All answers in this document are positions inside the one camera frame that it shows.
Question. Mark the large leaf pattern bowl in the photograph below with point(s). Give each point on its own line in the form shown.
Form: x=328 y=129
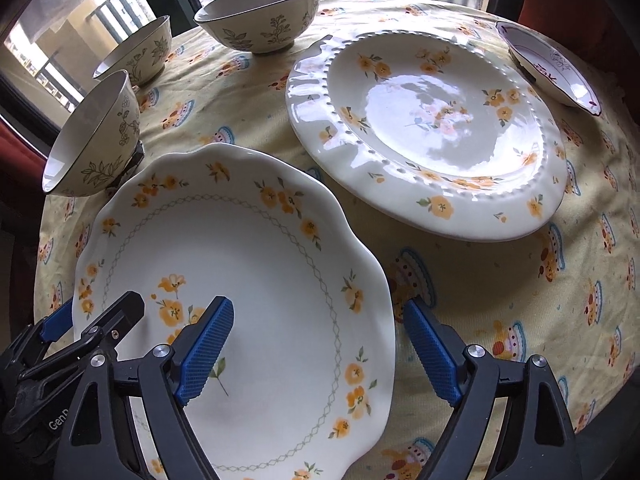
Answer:
x=256 y=26

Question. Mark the red curtain left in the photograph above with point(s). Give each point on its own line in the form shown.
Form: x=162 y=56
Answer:
x=21 y=165

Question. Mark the red curtain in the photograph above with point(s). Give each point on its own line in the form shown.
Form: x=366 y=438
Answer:
x=21 y=165
x=588 y=28

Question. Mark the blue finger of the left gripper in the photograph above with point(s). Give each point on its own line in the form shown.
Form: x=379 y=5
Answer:
x=106 y=330
x=56 y=320

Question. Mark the red trim small plate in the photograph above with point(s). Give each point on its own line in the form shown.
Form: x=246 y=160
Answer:
x=552 y=71

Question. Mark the red curtain right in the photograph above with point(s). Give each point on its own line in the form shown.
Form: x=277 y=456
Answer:
x=588 y=28

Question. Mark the scalloped orange flower plate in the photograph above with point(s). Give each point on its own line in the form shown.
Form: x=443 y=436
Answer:
x=303 y=384

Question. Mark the beaded rim floral plate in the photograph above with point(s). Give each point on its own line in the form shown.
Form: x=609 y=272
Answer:
x=436 y=133

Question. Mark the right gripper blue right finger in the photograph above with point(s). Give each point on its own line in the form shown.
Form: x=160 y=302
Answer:
x=465 y=376

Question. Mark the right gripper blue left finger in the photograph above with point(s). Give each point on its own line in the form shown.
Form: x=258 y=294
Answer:
x=170 y=377

